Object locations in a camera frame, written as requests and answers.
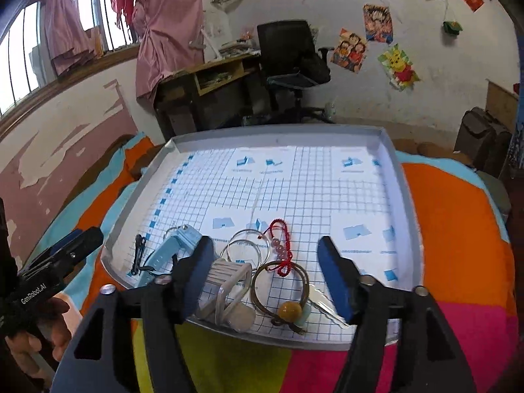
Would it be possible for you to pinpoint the blue starry hanging cloth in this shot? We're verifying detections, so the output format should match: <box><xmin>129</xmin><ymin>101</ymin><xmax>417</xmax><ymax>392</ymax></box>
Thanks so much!
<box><xmin>507</xmin><ymin>86</ymin><xmax>524</xmax><ymax>185</ymax></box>

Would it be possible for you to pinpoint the brown suitcase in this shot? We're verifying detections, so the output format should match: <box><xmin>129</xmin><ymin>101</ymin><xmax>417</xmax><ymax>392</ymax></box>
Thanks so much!
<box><xmin>453</xmin><ymin>106</ymin><xmax>513</xmax><ymax>178</ymax></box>

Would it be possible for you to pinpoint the person's left hand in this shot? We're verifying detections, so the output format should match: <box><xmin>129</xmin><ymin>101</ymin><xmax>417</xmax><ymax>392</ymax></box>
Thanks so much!
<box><xmin>7</xmin><ymin>298</ymin><xmax>71</xmax><ymax>362</ymax></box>

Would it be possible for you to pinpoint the black hair tie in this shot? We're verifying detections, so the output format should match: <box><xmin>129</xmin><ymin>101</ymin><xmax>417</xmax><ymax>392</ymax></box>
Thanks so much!
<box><xmin>130</xmin><ymin>234</ymin><xmax>149</xmax><ymax>278</ymax></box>

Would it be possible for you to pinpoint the dark wooden desk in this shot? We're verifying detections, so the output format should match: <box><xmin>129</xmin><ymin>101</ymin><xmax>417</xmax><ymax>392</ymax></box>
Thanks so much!
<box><xmin>155</xmin><ymin>52</ymin><xmax>263</xmax><ymax>140</ymax></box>

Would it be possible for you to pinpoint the silver key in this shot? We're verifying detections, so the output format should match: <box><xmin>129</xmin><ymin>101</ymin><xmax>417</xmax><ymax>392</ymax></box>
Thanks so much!
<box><xmin>306</xmin><ymin>286</ymin><xmax>349</xmax><ymax>329</ymax></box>

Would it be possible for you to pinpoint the hair tie with amber bead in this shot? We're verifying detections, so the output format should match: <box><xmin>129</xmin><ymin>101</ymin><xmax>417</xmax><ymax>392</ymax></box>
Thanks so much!
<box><xmin>250</xmin><ymin>262</ymin><xmax>319</xmax><ymax>335</ymax></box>

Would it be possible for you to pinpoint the wooden board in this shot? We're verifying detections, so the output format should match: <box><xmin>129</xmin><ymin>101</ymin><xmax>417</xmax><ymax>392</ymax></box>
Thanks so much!
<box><xmin>486</xmin><ymin>78</ymin><xmax>520</xmax><ymax>132</ymax></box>

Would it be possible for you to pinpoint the cartoon fighter wall poster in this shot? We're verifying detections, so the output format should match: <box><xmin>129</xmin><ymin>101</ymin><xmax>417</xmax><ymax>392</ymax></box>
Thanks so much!
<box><xmin>363</xmin><ymin>4</ymin><xmax>395</xmax><ymax>45</ymax></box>

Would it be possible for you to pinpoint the barred window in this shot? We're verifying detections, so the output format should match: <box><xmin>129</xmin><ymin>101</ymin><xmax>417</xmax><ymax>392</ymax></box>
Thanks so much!
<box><xmin>0</xmin><ymin>0</ymin><xmax>140</xmax><ymax>116</ymax></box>

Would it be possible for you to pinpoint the pink curtain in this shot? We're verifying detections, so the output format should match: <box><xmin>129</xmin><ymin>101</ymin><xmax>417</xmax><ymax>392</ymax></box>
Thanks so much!
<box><xmin>120</xmin><ymin>0</ymin><xmax>206</xmax><ymax>100</ymax></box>
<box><xmin>42</xmin><ymin>0</ymin><xmax>104</xmax><ymax>77</ymax></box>

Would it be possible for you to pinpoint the black office chair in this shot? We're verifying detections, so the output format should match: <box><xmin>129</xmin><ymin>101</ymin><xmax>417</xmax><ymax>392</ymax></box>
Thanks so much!
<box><xmin>256</xmin><ymin>20</ymin><xmax>335</xmax><ymax>124</ymax></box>

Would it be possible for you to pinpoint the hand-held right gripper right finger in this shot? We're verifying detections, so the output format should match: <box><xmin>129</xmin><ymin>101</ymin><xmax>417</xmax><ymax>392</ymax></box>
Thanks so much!
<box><xmin>318</xmin><ymin>235</ymin><xmax>477</xmax><ymax>393</ymax></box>

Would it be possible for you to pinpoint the yellow bear wall poster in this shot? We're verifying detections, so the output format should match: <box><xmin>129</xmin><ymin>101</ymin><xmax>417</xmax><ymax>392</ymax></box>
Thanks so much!
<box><xmin>377</xmin><ymin>44</ymin><xmax>421</xmax><ymax>92</ymax></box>

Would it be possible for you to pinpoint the clear bangle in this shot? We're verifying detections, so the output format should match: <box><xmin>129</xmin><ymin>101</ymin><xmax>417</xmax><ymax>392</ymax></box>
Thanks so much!
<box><xmin>220</xmin><ymin>238</ymin><xmax>263</xmax><ymax>271</ymax></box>
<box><xmin>227</xmin><ymin>228</ymin><xmax>271</xmax><ymax>269</ymax></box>

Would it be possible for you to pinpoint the cartoon family wall poster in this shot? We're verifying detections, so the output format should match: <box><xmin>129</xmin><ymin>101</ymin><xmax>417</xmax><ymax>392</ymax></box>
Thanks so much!
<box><xmin>330</xmin><ymin>28</ymin><xmax>369</xmax><ymax>74</ymax></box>

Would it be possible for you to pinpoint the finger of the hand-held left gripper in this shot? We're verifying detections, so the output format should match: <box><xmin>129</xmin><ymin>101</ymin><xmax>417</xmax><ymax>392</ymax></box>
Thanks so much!
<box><xmin>30</xmin><ymin>229</ymin><xmax>85</xmax><ymax>267</ymax></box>
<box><xmin>25</xmin><ymin>226</ymin><xmax>104</xmax><ymax>281</ymax></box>

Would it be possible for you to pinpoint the red string bead bracelet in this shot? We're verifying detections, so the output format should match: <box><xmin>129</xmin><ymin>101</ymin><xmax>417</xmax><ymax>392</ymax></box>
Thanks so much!
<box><xmin>262</xmin><ymin>219</ymin><xmax>294</xmax><ymax>278</ymax></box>

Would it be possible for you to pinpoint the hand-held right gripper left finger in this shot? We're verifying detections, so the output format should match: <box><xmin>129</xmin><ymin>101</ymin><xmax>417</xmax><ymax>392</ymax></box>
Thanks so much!
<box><xmin>51</xmin><ymin>235</ymin><xmax>215</xmax><ymax>393</ymax></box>

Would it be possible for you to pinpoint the colourful striped blanket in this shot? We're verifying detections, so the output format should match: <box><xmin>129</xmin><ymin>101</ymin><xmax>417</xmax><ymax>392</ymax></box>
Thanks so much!
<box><xmin>53</xmin><ymin>131</ymin><xmax>517</xmax><ymax>393</ymax></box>

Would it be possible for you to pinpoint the light blue wrist watch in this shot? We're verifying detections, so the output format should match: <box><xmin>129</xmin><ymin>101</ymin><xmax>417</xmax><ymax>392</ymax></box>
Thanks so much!
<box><xmin>137</xmin><ymin>224</ymin><xmax>206</xmax><ymax>288</ymax></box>

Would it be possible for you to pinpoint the green stool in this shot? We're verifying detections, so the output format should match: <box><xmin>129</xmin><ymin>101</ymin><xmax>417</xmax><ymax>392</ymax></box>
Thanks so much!
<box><xmin>477</xmin><ymin>171</ymin><xmax>513</xmax><ymax>214</ymax></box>

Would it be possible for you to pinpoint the grey tray with grid paper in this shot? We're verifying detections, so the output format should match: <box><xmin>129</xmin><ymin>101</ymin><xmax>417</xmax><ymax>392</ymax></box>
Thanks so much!
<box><xmin>100</xmin><ymin>124</ymin><xmax>425</xmax><ymax>351</ymax></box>

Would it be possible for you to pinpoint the stack of papers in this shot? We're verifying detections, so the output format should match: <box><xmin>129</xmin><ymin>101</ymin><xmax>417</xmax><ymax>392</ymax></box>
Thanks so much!
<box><xmin>218</xmin><ymin>40</ymin><xmax>261</xmax><ymax>59</ymax></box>

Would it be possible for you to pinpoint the red hanging cloth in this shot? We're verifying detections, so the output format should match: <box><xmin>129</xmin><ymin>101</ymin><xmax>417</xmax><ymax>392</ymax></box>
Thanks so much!
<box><xmin>109</xmin><ymin>0</ymin><xmax>137</xmax><ymax>26</ymax></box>

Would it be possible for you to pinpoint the white hair claw clip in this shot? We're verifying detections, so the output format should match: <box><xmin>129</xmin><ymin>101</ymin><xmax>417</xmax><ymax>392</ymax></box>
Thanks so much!
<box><xmin>196</xmin><ymin>258</ymin><xmax>257</xmax><ymax>333</ymax></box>

